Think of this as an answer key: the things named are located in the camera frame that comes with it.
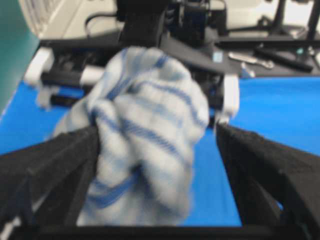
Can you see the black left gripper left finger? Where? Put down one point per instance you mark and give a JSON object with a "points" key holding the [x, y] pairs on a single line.
{"points": [[47, 183]]}

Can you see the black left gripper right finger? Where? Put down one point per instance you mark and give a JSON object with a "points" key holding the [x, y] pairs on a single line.
{"points": [[276, 187]]}

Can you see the white blue striped towel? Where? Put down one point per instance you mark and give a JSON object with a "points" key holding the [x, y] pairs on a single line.
{"points": [[150, 114]]}

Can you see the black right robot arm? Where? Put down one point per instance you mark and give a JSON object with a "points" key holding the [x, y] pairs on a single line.
{"points": [[176, 27]]}

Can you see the blue table cloth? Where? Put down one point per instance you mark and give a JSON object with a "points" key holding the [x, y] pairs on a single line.
{"points": [[284, 110]]}

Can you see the silver wrench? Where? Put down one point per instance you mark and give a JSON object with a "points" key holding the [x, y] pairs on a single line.
{"points": [[268, 64]]}

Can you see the black bar tool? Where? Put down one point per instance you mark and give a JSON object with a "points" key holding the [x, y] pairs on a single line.
{"points": [[284, 61]]}

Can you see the green board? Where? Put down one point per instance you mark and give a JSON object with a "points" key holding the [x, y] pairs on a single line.
{"points": [[17, 45]]}

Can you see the black tripod stand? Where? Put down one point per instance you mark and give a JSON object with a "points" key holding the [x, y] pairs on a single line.
{"points": [[276, 26]]}

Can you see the black aluminium frame rail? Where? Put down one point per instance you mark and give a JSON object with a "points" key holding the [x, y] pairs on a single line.
{"points": [[103, 47]]}

